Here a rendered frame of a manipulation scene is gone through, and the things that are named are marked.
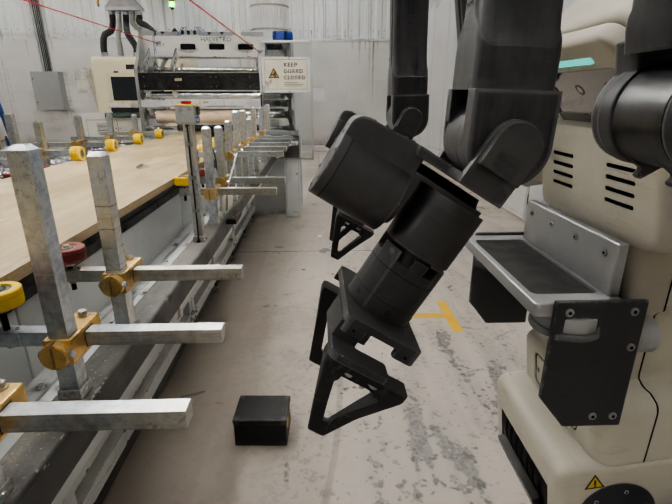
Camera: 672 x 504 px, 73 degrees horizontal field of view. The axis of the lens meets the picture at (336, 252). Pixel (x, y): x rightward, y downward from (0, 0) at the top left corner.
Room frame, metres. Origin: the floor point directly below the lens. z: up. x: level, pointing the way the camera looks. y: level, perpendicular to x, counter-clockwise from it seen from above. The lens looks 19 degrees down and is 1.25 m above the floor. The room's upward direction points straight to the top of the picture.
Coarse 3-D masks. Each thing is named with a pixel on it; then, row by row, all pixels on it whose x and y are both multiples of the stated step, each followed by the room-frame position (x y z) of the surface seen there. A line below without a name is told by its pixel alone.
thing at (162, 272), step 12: (240, 264) 1.06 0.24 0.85; (72, 276) 1.02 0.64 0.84; (84, 276) 1.02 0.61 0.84; (96, 276) 1.02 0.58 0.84; (144, 276) 1.02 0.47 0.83; (156, 276) 1.03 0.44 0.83; (168, 276) 1.03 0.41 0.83; (180, 276) 1.03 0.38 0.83; (192, 276) 1.03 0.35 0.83; (204, 276) 1.03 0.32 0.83; (216, 276) 1.03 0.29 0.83; (228, 276) 1.03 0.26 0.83; (240, 276) 1.03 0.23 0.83
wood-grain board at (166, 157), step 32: (128, 160) 2.61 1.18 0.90; (160, 160) 2.61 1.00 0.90; (0, 192) 1.71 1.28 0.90; (64, 192) 1.71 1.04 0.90; (128, 192) 1.71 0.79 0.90; (160, 192) 1.83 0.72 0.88; (0, 224) 1.26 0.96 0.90; (64, 224) 1.26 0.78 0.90; (96, 224) 1.27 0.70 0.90; (0, 256) 0.98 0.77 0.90
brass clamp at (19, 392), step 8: (8, 384) 0.58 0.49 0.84; (16, 384) 0.58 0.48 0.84; (0, 392) 0.56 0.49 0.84; (8, 392) 0.56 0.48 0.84; (16, 392) 0.57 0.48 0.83; (24, 392) 0.59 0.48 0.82; (0, 400) 0.54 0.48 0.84; (8, 400) 0.55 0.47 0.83; (16, 400) 0.57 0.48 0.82; (24, 400) 0.58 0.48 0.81; (0, 408) 0.53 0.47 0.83; (0, 432) 0.52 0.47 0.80; (0, 440) 0.52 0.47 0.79
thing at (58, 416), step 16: (112, 400) 0.56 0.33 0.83; (128, 400) 0.56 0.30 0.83; (144, 400) 0.56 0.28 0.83; (160, 400) 0.56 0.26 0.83; (176, 400) 0.56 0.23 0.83; (0, 416) 0.52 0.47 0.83; (16, 416) 0.53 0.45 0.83; (32, 416) 0.53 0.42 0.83; (48, 416) 0.53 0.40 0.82; (64, 416) 0.53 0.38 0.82; (80, 416) 0.53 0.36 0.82; (96, 416) 0.53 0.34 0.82; (112, 416) 0.53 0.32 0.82; (128, 416) 0.53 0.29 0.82; (144, 416) 0.53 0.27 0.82; (160, 416) 0.53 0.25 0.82; (176, 416) 0.53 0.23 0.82; (16, 432) 0.53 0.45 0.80
